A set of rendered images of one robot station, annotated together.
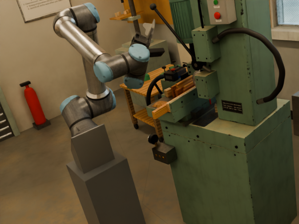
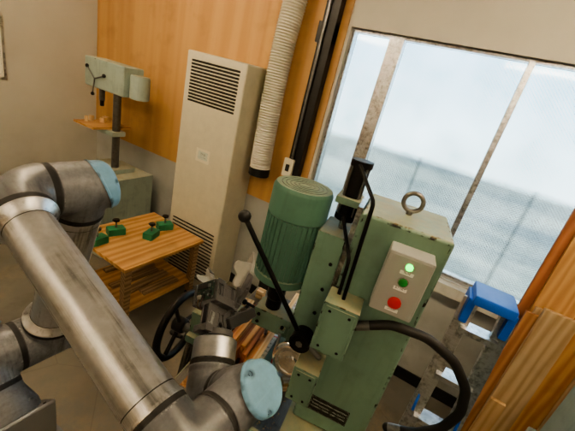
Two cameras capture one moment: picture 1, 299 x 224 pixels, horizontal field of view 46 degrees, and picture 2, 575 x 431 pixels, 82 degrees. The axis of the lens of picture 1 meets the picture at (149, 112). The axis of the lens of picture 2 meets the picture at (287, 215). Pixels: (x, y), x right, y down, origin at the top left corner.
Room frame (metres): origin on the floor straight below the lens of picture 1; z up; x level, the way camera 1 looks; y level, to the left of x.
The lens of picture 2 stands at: (1.14, 0.24, 1.76)
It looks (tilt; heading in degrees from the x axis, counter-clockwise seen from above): 22 degrees down; 323
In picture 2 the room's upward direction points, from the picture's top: 14 degrees clockwise
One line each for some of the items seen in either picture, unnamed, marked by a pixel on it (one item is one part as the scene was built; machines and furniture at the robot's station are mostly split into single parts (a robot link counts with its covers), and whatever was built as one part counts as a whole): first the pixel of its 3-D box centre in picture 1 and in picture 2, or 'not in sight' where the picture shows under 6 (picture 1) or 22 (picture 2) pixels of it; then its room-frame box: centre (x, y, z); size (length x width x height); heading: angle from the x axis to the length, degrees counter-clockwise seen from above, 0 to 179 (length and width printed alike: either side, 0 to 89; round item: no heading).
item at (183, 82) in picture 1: (187, 84); (242, 333); (1.89, -0.25, 0.94); 0.17 x 0.02 x 0.07; 128
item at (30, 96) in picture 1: (34, 104); not in sight; (4.17, 1.38, 0.30); 0.19 x 0.18 x 0.60; 30
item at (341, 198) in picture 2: not in sight; (355, 191); (1.74, -0.41, 1.54); 0.08 x 0.08 x 0.17; 38
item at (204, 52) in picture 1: (206, 44); (336, 323); (1.59, -0.33, 1.23); 0.09 x 0.08 x 0.15; 38
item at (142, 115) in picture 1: (163, 97); (139, 261); (3.33, -0.18, 0.32); 0.66 x 0.57 x 0.64; 117
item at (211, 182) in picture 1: (231, 174); not in sight; (1.76, -0.39, 0.36); 0.58 x 0.45 x 0.71; 38
